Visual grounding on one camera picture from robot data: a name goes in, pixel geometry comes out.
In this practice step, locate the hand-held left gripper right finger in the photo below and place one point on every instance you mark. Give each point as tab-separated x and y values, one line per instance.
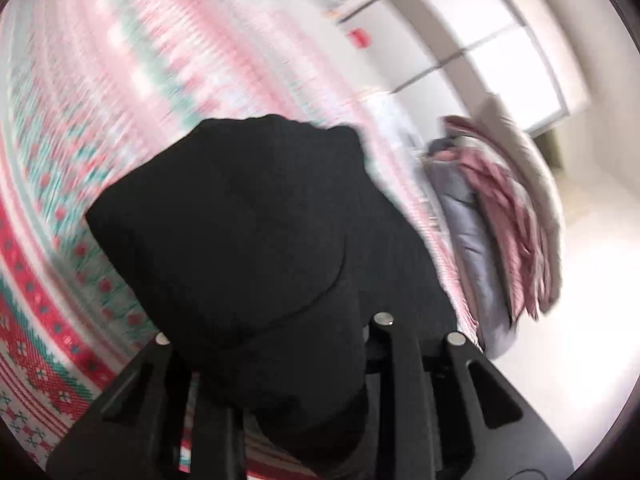
395	355

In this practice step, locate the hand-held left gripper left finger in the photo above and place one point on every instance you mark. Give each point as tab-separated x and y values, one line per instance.
165	375

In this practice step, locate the black jacket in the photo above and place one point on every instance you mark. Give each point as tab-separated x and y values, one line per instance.
260	240

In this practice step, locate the stack of folded blankets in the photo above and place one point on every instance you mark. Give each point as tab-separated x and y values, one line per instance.
505	210

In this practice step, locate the red green patterned blanket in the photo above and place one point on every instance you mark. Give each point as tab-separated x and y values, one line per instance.
115	135

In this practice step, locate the small red object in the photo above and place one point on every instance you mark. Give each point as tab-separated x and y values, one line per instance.
359	38

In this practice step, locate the white wardrobe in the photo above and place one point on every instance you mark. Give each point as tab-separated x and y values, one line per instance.
500	35

